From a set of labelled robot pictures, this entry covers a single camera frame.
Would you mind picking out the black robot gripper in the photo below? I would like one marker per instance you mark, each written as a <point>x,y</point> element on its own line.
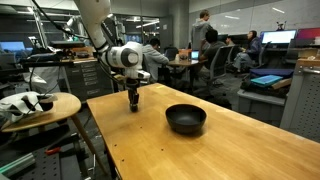
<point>132,85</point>

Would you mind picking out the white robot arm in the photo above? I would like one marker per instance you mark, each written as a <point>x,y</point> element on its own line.
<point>129,57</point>

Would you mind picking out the black bowl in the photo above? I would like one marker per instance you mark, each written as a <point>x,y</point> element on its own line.
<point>185,118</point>

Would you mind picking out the seated person grey shirt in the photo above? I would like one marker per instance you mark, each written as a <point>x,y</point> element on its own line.
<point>153,58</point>

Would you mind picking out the round wooden side table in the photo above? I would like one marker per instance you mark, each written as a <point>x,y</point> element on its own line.
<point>65,106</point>

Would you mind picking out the grey office chair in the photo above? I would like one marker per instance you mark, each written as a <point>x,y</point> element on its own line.
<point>218,67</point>

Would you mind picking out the seated person dark shirt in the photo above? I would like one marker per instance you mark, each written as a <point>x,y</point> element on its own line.
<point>209,48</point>

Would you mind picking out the standing person grey hoodie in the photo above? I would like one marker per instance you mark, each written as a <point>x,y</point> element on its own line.
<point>199,29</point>

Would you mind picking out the white cloth with black object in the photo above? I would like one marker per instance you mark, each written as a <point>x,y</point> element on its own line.
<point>17,106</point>

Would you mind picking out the seated person far right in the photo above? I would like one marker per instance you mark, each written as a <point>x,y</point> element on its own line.
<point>247,56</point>

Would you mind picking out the grey plastic bin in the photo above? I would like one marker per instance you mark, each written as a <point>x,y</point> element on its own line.
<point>265,108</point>

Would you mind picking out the teal tray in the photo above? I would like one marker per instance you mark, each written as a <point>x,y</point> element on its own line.
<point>266,81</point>

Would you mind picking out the computer monitor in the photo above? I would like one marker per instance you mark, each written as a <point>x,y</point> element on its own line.
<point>278,37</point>

